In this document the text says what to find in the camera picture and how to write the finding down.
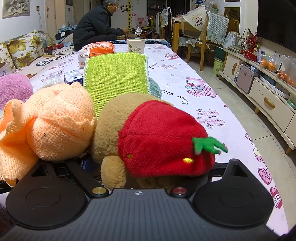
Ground red berry plant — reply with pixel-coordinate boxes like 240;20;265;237
245;29;261;53

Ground giraffe height chart sticker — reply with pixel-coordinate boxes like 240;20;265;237
127;0;137;29

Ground yellow floral cushion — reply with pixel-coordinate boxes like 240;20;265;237
0;42;15;77
7;30;44;69

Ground silver case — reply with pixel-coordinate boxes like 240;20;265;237
236;65;255;93

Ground colourful wall stickers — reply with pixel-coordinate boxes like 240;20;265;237
191;0;218;8

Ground pink bear printed tablecloth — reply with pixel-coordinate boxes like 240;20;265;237
0;43;292;234

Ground pale green knitted chair cover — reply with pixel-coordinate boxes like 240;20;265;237
155;8;172;28
206;11;229;46

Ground black television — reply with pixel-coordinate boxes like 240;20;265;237
257;0;296;54

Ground green trash bin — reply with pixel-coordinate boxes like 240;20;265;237
213;58;225;77

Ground grey-green knitted item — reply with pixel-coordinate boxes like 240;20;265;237
147;77;162;98

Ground dark display shelf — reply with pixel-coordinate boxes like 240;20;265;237
147;0;167;15

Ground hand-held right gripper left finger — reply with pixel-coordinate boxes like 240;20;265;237
25;160;110;198

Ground purple fluffy sock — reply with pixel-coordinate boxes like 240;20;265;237
0;74;34;110

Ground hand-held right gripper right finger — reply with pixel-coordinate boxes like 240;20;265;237
169;159;250;198

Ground cream television cabinet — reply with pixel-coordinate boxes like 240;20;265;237
218;46;296;154

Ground green knitted cloth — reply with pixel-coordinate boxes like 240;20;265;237
83;52;149;121

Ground blue white tissue pack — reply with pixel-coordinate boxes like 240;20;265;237
63;70;84;84

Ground bag of oranges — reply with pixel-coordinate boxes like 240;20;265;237
260;54;281;73
276;56;296;88

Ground glass kettle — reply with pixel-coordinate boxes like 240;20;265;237
231;32;247;52

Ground wooden dining table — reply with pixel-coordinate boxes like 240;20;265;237
172;17;186;55

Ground peach knitted hat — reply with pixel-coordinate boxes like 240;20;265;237
0;82;97;187

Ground pencil sketch wall picture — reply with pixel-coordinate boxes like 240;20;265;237
2;0;30;19

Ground wooden dining chair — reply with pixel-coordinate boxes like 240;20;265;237
155;7;173;45
180;11;230;71

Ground tan plush bear red hat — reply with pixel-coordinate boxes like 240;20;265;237
90;93;228;189

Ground white fluffy cloth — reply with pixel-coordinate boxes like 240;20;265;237
39;77;65;90

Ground white paper cup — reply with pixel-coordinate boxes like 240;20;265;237
126;38;147;55

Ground orange white tissue packet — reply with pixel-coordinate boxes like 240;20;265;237
78;42;115;69

